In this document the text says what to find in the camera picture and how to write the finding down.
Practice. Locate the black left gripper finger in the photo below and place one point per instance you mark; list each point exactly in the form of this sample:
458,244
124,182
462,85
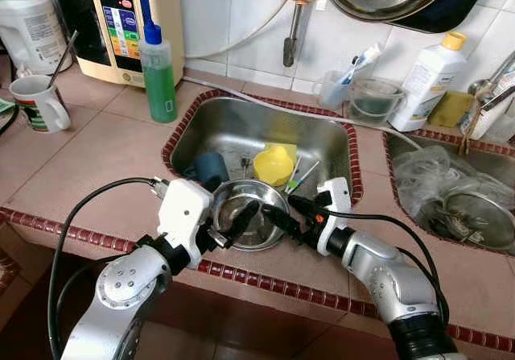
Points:
245,221
216,184

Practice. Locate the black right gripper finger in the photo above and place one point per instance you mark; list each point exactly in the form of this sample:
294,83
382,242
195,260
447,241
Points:
306,205
283,220

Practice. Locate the teal blue mug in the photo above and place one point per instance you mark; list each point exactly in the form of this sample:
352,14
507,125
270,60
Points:
211,168

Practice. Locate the round steel plate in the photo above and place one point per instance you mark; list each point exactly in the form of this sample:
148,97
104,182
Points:
249,191

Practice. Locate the yellow plastic bowl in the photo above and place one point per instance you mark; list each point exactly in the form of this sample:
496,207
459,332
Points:
273,167

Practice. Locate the steel kitchen faucet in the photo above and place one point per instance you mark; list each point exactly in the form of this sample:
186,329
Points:
481,94

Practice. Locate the steel sink basin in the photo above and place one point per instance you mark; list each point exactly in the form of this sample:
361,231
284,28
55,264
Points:
402,215
241,126

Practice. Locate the green soap bottle blue pump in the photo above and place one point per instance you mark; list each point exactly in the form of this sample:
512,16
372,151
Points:
158,86

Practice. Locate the clear toothbrush cup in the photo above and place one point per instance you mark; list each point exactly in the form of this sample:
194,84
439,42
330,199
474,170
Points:
332,93

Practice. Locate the clear plastic bag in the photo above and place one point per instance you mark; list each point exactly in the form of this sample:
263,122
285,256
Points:
434,175

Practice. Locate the blue white toothbrush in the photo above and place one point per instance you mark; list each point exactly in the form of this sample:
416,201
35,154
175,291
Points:
364,60

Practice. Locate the beige water ioniser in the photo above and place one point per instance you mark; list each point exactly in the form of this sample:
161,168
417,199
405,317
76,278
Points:
169,22

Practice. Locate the plain yellow sponge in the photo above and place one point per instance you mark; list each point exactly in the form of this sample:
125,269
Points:
449,110

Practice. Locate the steel strainer bowl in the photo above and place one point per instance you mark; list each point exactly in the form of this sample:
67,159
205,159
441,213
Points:
483,223

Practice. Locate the white detergent bottle yellow cap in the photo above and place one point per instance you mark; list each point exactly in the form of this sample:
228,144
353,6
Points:
426,82

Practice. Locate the white bottle green cap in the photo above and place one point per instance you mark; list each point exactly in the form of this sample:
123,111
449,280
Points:
500,122

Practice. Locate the white printed mug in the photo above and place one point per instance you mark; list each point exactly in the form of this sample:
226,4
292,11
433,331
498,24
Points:
34,106

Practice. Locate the steel spoon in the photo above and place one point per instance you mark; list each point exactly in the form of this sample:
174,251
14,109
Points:
64,54

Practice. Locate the large white plastic jar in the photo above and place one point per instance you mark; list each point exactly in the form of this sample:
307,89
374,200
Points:
28,30

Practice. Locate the dark blue tray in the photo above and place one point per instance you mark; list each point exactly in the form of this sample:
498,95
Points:
475,2

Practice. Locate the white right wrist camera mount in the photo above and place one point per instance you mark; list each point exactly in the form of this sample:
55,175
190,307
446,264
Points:
334,199

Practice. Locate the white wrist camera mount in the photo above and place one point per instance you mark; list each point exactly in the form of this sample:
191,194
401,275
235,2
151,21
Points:
334,199
183,211

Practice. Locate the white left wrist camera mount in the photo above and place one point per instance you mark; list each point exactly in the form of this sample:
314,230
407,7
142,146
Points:
183,211

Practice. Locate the beige wall tap steel spout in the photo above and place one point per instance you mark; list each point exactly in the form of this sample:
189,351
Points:
294,30

